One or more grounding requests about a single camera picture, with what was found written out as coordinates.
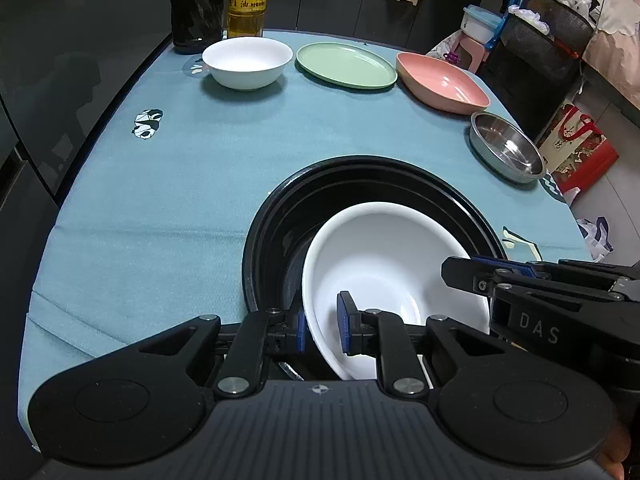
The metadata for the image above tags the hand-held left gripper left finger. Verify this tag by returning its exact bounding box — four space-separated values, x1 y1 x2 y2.
136 306 307 401

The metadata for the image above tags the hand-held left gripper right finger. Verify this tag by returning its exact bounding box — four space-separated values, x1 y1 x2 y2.
336 290 506 399

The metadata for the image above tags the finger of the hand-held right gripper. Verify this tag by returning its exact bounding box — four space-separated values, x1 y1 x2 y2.
559 259 640 282
441 256 622 302

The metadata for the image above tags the large white bowl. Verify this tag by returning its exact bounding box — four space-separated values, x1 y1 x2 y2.
301 201 491 382

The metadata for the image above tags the black pan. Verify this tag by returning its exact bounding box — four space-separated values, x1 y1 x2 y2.
241 156 506 382

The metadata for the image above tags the stainless steel bowl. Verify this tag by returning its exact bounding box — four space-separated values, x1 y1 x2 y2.
468 111 548 185

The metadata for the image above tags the pink bowl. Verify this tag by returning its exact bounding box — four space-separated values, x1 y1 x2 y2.
395 51 491 115

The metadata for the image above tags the green plate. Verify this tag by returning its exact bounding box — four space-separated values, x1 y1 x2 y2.
295 41 399 91

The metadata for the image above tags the small white bowl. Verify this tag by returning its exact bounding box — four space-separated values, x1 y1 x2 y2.
201 37 294 92

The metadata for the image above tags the person's left hand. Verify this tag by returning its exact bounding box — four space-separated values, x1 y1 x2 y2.
597 420 634 480

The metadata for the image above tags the white and blue plastic bag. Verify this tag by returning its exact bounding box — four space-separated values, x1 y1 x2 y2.
575 216 614 262

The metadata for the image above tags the red paper gift bag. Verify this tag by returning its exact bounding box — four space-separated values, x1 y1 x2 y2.
534 102 621 194

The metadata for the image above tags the blue printed tablecloth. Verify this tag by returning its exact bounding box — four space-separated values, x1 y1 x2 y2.
17 30 595 453

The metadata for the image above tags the black mesh cart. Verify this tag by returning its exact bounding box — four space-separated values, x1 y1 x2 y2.
479 0 597 142

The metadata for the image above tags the pink plastic stool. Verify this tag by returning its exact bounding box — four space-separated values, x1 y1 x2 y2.
451 30 489 74

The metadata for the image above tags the clear bag with oil bottles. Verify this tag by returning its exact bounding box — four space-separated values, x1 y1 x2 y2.
426 35 463 64

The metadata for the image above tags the patterned beige cloth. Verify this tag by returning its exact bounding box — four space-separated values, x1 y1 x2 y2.
582 0 640 97

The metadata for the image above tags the white container with blue lid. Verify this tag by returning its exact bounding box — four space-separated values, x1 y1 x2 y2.
460 4 502 44

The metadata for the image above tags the blue plastic hanger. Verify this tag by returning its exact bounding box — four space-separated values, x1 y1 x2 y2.
492 0 532 52

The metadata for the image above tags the dark glass jar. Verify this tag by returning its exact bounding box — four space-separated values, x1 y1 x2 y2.
169 0 226 55

